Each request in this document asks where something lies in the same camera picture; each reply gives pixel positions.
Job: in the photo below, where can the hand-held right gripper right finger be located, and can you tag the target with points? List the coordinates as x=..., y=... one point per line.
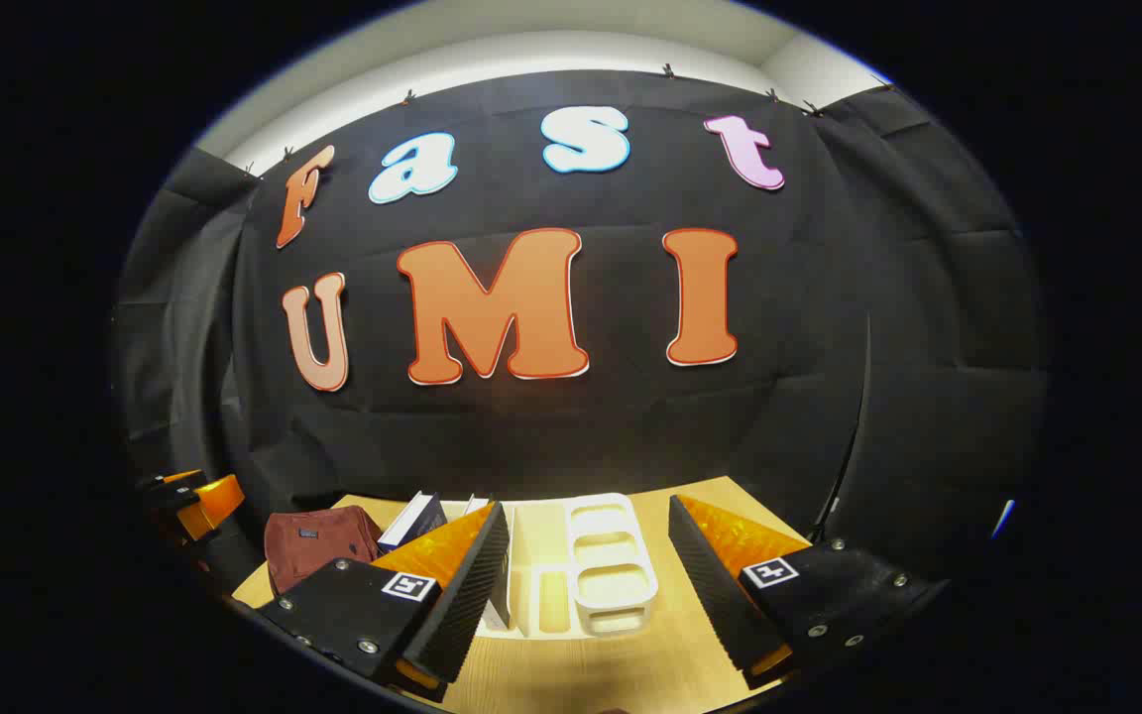
x=705, y=585

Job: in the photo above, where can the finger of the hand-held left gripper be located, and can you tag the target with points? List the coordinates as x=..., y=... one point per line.
x=214, y=506
x=170, y=491

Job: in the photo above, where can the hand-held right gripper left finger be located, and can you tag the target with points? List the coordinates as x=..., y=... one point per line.
x=477, y=585

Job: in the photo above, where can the grey cover book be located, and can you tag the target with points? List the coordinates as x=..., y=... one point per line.
x=475, y=506

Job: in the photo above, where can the blue cover book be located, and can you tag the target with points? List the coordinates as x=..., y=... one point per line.
x=410, y=523

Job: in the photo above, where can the white plastic bookshelf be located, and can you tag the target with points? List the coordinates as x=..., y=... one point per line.
x=611, y=585

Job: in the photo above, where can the maroon schoolbag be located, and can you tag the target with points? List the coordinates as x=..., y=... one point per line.
x=318, y=545

